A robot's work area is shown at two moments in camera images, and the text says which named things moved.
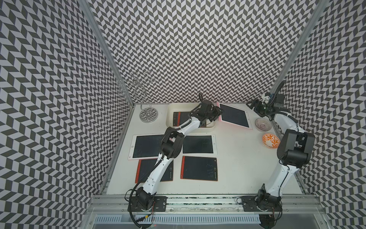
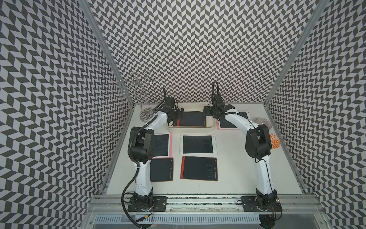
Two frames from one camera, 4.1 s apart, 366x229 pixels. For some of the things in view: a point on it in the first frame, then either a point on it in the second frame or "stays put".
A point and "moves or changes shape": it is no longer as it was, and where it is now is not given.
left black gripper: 218,112 → 178,110
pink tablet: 234,116 moves or changes shape
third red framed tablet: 180,118 stays put
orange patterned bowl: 270,140 stays put
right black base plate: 249,204 stays put
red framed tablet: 199,168 stays put
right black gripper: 257,108 → 206,110
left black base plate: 159,204 stays put
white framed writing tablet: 202,144 stays put
